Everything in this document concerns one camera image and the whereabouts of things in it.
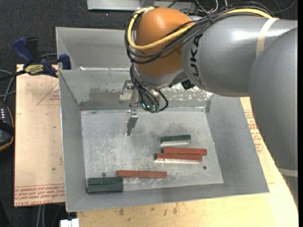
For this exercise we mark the red-brown flat block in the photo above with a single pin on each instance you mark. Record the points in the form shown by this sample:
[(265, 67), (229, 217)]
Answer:
[(180, 157), (142, 174), (184, 151)]

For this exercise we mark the grey metal bin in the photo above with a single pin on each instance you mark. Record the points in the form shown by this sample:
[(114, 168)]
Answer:
[(118, 145)]

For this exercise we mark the dark green flat block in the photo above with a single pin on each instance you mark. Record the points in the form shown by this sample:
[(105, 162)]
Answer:
[(104, 188), (104, 180), (176, 138)]

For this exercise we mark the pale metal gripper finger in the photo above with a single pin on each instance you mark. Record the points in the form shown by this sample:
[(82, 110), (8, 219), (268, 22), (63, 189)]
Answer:
[(130, 124), (125, 96)]

